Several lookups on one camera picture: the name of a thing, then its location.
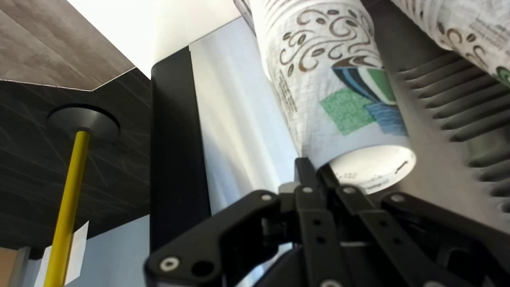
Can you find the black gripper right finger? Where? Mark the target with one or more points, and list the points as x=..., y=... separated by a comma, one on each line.
x=403, y=240

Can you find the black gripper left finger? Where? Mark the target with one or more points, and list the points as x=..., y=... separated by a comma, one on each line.
x=311, y=233

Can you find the patterned paper cup stack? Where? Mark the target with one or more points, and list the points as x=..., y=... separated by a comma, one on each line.
x=462, y=29
x=328, y=90

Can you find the dark grey vented panel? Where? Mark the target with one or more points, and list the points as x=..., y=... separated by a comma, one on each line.
x=456, y=112

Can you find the white paper tag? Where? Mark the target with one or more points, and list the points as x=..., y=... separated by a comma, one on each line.
x=80, y=249

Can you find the yellow pole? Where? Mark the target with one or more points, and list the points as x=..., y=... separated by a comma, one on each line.
x=66, y=213

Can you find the black round disc mount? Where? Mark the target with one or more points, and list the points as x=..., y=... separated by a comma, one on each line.
x=85, y=120

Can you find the wooden wall cabinet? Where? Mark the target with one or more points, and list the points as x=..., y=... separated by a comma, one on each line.
x=48, y=37

